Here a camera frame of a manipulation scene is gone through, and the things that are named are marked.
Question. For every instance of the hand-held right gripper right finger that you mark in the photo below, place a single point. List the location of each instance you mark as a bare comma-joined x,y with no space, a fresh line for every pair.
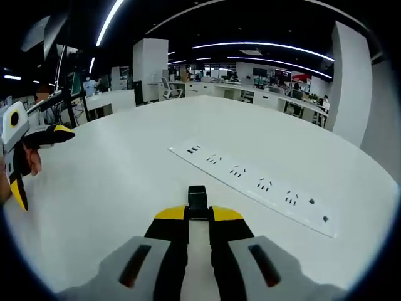
228,244

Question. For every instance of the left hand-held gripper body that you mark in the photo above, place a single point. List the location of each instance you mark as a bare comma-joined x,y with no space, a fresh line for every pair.
7,135

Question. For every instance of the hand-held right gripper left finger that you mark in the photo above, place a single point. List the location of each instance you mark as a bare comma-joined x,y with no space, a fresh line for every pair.
169,244

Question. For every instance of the person's left hand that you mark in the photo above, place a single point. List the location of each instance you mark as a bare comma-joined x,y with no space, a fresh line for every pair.
34,161

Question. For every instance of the white built-in power strip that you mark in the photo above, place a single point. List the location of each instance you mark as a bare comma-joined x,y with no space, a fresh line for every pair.
250,194

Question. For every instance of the computer monitor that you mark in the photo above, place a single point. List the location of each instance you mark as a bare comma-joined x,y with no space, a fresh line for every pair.
75,83

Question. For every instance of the white low counter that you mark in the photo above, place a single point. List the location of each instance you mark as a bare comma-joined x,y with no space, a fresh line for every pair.
109,100

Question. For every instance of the long ceiling light strip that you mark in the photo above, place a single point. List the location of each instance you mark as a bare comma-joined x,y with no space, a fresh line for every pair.
108,22

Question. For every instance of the white office chair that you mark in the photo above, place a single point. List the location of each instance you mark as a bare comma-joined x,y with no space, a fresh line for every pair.
170,89

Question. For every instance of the white office desk row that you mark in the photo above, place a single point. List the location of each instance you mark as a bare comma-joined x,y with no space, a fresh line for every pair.
266,98

